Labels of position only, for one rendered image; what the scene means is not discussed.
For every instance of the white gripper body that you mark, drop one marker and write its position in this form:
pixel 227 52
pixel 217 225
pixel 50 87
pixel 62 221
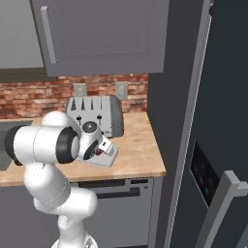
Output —
pixel 106 157

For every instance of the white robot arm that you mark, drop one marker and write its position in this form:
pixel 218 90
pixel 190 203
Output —
pixel 45 145

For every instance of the silver four-slot toaster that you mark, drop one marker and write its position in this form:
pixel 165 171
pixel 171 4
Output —
pixel 97 113

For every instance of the grey dishwasher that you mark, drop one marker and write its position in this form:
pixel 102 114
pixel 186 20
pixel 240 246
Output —
pixel 122 210

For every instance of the dark grey fridge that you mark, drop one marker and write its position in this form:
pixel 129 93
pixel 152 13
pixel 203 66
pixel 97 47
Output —
pixel 206 122

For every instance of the grey wall socket plate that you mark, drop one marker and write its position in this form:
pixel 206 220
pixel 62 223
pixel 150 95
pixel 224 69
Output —
pixel 121 90
pixel 80 89

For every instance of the grey wall cupboard door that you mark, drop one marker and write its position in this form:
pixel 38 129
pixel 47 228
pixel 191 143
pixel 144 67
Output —
pixel 103 35

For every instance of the grey wall cupboard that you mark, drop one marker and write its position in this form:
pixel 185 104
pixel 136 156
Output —
pixel 20 34

